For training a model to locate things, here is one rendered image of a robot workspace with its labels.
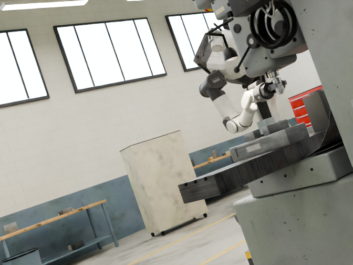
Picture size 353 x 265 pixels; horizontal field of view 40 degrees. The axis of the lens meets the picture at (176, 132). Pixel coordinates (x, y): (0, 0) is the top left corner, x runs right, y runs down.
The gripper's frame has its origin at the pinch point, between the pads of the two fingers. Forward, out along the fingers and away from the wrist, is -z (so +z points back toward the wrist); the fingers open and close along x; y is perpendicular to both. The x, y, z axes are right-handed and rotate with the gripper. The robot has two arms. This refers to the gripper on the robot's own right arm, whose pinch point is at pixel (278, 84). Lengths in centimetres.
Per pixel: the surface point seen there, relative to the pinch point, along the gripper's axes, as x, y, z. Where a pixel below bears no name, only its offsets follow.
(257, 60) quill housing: -8.8, -13.4, -4.9
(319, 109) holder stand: 23.4, 17.2, 8.3
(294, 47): -2.7, -10.9, -25.9
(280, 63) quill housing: -1.4, -8.3, -10.0
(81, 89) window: 71, -187, 812
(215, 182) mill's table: -60, 30, -32
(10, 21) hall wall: -25, -353, 788
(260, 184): -21.4, 41.8, 9.4
